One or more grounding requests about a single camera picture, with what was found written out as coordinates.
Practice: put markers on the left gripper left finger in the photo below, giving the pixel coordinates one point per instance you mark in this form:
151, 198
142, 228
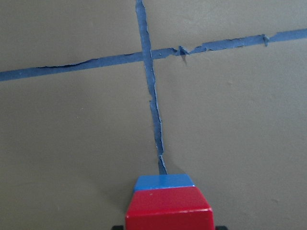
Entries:
118, 227

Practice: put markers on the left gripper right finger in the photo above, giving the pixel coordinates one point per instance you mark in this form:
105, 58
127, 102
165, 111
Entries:
223, 227

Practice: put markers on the red wooden block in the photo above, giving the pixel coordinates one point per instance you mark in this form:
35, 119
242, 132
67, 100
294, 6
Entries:
183, 208

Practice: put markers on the blue wooden block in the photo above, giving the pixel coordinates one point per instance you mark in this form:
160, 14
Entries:
166, 181

